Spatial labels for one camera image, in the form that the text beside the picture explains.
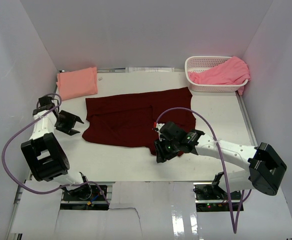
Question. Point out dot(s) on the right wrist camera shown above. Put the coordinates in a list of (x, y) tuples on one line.
[(157, 126)]

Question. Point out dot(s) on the white plastic basket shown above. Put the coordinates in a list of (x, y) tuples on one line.
[(199, 64)]

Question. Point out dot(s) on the folded salmon pink t shirt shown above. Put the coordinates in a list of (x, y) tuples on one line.
[(79, 83)]

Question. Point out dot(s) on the dark red t shirt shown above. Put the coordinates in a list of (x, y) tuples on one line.
[(127, 120)]

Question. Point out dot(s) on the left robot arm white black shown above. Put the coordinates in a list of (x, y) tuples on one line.
[(43, 153)]

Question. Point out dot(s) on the pink t shirt in basket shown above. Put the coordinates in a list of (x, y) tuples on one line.
[(233, 71)]

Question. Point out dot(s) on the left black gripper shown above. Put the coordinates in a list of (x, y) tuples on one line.
[(72, 118)]

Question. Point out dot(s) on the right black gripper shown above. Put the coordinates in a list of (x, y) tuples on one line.
[(161, 155)]

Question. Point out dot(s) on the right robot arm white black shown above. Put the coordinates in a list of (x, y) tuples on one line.
[(262, 169)]

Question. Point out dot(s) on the white paper sheets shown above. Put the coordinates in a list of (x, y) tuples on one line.
[(149, 69)]

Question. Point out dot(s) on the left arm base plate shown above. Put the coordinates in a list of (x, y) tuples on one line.
[(86, 199)]

